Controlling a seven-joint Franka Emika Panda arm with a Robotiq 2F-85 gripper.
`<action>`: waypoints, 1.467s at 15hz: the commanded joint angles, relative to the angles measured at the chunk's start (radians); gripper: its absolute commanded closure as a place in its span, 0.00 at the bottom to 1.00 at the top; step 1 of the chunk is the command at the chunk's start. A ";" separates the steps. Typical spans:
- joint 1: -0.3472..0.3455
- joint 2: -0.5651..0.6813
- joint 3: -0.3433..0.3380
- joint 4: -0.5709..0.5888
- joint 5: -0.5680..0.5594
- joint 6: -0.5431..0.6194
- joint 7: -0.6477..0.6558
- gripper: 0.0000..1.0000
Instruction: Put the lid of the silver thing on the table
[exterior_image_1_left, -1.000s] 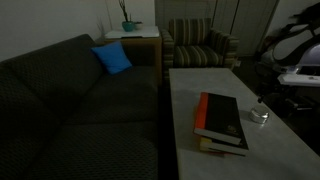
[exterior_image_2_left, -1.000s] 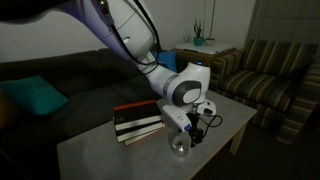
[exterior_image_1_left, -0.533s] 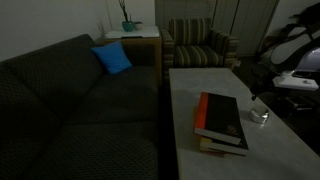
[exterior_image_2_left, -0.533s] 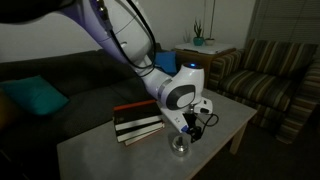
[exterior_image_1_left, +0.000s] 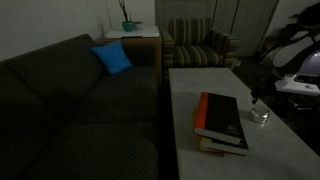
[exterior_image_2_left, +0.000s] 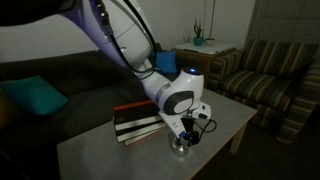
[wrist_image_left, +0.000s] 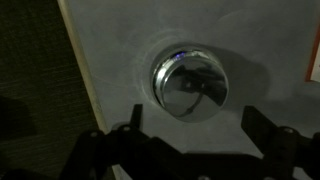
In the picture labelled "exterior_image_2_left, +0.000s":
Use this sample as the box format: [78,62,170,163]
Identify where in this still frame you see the black book with orange spine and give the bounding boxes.
[113,99,164,132]

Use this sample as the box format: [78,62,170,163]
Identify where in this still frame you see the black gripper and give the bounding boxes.
[175,118,201,146]

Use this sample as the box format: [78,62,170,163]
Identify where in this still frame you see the teal plant pot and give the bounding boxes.
[192,36,205,47]

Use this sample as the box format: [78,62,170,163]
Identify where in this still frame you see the blue cushion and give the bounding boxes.
[154,50,178,75]

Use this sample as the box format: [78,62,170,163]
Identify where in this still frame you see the window blinds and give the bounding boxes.
[248,0,320,46]

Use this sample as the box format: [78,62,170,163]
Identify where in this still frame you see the striped armchair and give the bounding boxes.
[207,39,320,145]

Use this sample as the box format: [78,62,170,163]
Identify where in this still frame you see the dark green plant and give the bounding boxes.
[193,18,204,39]

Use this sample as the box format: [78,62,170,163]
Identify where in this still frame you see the teal cushion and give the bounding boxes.
[0,74,70,117]

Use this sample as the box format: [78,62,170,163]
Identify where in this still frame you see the silver tin base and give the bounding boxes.
[170,146,190,158]

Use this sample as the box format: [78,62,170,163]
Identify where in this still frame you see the wooden side table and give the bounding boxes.
[174,46,238,90]

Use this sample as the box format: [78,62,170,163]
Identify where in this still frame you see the dark grey sofa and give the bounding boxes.
[0,49,183,168]

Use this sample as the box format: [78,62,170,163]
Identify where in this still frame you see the light wood coffee table leg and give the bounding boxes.
[229,122,250,156]

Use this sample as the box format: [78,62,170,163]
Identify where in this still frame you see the round silver metal cup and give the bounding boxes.
[170,136,190,150]

